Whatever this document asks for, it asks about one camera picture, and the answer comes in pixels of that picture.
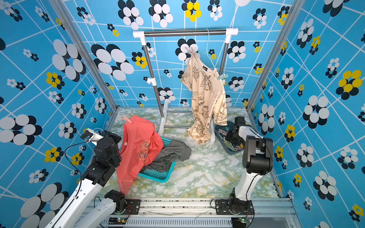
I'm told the teal laundry basket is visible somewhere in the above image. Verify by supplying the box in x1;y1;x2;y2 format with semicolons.
138;137;180;183

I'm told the red garment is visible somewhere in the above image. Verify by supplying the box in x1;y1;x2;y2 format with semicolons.
117;116;163;195

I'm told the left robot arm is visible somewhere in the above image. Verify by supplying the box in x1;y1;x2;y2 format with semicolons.
46;129;126;228

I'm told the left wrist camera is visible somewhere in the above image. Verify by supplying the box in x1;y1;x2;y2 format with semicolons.
80;128;103;146

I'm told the dark grey garment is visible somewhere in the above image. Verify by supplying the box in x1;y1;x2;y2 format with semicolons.
140;140;192;173

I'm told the metal clothes rack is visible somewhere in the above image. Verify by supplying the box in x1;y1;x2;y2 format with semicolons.
133;28;239;143

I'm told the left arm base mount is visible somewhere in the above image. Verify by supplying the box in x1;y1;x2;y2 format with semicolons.
108;199;141;215

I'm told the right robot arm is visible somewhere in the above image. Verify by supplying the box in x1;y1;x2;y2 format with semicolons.
227;116;273;214

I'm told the mint green clothespin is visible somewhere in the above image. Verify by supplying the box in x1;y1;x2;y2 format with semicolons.
217;74;229;80

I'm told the pile of coloured clothespins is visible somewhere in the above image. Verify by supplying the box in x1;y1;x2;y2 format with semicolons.
218;129;244;152

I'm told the beige compass print t-shirt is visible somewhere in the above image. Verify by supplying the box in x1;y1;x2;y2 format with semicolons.
181;55;227;145

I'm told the mint green wire hanger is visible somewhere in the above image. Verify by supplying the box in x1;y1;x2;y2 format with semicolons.
193;28;221;70

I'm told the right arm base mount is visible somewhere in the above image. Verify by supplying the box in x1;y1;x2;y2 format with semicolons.
213;199;255;216

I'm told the dark grey clothespin tray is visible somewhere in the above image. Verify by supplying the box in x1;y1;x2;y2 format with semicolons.
214;121;245;155

